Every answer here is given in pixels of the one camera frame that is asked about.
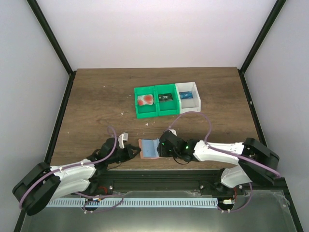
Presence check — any light blue cable duct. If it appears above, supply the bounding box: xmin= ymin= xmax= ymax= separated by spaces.
xmin=47 ymin=198 xmax=218 ymax=209

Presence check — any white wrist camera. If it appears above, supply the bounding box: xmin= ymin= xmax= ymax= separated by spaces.
xmin=118 ymin=132 xmax=128 ymax=149
xmin=169 ymin=129 xmax=177 ymax=136

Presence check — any middle green plastic bin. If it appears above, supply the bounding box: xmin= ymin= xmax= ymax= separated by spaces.
xmin=155 ymin=84 xmax=180 ymax=116

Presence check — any black front frame rail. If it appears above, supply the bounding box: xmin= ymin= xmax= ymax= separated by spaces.
xmin=91 ymin=170 xmax=285 ymax=196

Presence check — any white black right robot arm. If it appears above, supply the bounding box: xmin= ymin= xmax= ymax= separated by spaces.
xmin=156 ymin=130 xmax=280 ymax=188

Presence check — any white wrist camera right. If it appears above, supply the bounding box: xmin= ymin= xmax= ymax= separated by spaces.
xmin=169 ymin=129 xmax=177 ymax=136

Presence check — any blue card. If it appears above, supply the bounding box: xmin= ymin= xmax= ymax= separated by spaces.
xmin=179 ymin=91 xmax=194 ymax=100

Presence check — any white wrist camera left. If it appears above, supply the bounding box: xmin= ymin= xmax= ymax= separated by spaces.
xmin=118 ymin=132 xmax=128 ymax=149

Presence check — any right black frame post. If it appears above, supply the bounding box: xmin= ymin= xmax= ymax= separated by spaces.
xmin=240 ymin=0 xmax=287 ymax=72

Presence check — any green plastic bin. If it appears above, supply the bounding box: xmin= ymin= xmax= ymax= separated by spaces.
xmin=155 ymin=84 xmax=180 ymax=116
xmin=134 ymin=86 xmax=158 ymax=119

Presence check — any white plastic bin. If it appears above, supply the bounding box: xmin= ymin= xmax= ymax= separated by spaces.
xmin=175 ymin=82 xmax=201 ymax=114

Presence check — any black frame post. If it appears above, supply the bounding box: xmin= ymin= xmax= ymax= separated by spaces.
xmin=26 ymin=0 xmax=74 ymax=75
xmin=240 ymin=0 xmax=287 ymax=72

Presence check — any left green plastic bin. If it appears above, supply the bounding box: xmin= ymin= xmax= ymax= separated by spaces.
xmin=134 ymin=86 xmax=158 ymax=119

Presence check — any dark green card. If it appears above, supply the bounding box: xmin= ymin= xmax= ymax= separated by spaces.
xmin=158 ymin=93 xmax=173 ymax=102

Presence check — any red and white card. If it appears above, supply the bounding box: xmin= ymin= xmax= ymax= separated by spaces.
xmin=137 ymin=94 xmax=154 ymax=106

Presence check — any pink leather card holder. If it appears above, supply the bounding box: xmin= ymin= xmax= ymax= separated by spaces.
xmin=139 ymin=139 xmax=160 ymax=160

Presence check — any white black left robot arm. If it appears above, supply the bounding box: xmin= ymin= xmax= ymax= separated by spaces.
xmin=12 ymin=138 xmax=141 ymax=216

